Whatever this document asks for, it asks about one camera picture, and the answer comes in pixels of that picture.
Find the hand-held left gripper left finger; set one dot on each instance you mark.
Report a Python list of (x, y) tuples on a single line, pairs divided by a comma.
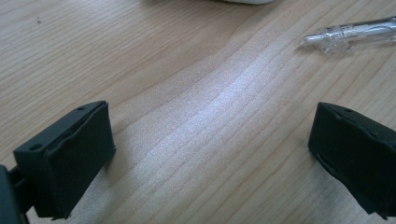
[(71, 155)]

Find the transparent plastic pen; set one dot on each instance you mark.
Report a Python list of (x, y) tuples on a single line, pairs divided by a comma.
[(351, 34)]

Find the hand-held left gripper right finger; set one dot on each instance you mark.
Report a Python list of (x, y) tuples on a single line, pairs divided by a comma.
[(358, 152)]

